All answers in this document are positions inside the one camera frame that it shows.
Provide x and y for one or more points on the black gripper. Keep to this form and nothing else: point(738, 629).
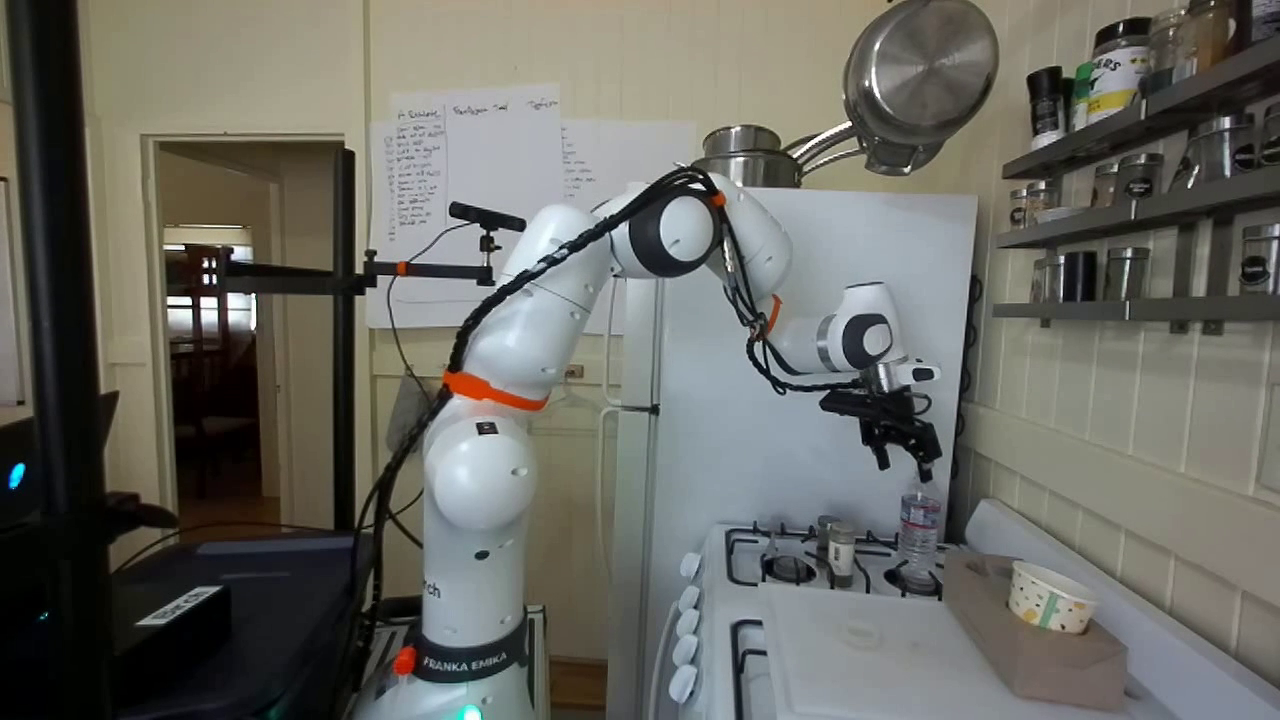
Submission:
point(899, 418)

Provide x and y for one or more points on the clear plastic water bottle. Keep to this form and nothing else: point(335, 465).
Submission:
point(920, 535)

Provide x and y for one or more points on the dark spice bottle steel cap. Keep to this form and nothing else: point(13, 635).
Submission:
point(833, 528)

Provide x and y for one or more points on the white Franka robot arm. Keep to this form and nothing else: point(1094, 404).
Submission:
point(473, 483)

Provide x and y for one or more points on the steel lid spice jar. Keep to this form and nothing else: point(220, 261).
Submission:
point(1261, 135)
point(1261, 261)
point(1104, 183)
point(1142, 175)
point(1126, 275)
point(1045, 278)
point(1027, 203)
point(1080, 278)
point(1211, 144)

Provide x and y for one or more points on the black spice jar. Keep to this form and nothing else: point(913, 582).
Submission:
point(1045, 107)

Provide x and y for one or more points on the green lid spice jar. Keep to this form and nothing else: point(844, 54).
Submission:
point(1080, 90)

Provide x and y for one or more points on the glass spice jar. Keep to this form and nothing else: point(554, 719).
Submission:
point(1166, 45)

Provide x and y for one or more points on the brown spice jar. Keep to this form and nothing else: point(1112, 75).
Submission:
point(1205, 34)

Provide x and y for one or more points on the white shaker steel cap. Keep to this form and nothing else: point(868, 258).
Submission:
point(844, 567)

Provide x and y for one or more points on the black burner grate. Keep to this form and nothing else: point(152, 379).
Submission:
point(789, 569)
point(738, 652)

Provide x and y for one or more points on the white refrigerator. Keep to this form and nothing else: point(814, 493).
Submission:
point(720, 465)

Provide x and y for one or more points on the white patterned paper cup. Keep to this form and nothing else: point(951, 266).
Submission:
point(1050, 601)

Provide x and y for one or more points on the white gas stove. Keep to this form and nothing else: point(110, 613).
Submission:
point(744, 604)

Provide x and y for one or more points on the white stove knob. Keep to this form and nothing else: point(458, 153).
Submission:
point(680, 684)
point(688, 625)
point(688, 567)
point(688, 597)
point(685, 652)

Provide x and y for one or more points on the wooden cutting board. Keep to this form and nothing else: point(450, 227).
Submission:
point(1027, 665)

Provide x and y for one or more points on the wooden peg strip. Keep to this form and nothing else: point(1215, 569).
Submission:
point(576, 371)

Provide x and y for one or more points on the small steel pot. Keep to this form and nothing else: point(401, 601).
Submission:
point(740, 153)

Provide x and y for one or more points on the large hanging steel pot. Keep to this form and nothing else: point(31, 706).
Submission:
point(920, 65)

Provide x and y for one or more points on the white label black lid jar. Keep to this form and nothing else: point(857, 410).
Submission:
point(1119, 70)

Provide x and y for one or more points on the black equipment case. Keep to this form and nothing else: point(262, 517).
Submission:
point(292, 601)

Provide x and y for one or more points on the black box white label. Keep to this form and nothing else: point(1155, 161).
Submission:
point(161, 647)

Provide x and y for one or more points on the black vertical pole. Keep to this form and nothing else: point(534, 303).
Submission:
point(62, 332)

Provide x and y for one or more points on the black monitor blue light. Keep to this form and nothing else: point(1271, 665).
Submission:
point(16, 472)

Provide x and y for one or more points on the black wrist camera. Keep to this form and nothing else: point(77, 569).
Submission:
point(841, 392)

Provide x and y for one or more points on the metal wall spice rack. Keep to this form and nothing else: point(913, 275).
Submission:
point(1132, 308)

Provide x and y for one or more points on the black stereo camera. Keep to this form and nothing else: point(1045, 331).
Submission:
point(485, 213)

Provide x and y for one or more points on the white door frame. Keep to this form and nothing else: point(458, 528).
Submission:
point(149, 332)

